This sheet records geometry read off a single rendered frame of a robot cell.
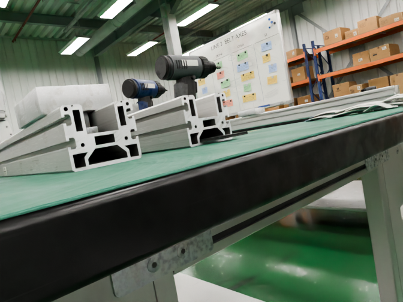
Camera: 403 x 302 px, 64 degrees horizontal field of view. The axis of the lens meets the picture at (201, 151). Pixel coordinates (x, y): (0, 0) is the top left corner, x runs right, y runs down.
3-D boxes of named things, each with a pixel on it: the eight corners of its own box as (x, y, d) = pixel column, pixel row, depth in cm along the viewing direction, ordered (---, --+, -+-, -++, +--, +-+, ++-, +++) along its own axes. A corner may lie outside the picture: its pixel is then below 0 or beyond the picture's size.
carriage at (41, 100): (21, 144, 58) (13, 106, 58) (82, 135, 65) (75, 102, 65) (44, 134, 46) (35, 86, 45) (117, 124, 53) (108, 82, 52)
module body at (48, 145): (-10, 178, 103) (-16, 151, 102) (25, 171, 109) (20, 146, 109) (72, 172, 41) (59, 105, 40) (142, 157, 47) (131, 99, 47)
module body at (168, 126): (53, 166, 115) (48, 142, 114) (81, 160, 121) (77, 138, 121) (190, 147, 53) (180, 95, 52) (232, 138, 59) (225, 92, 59)
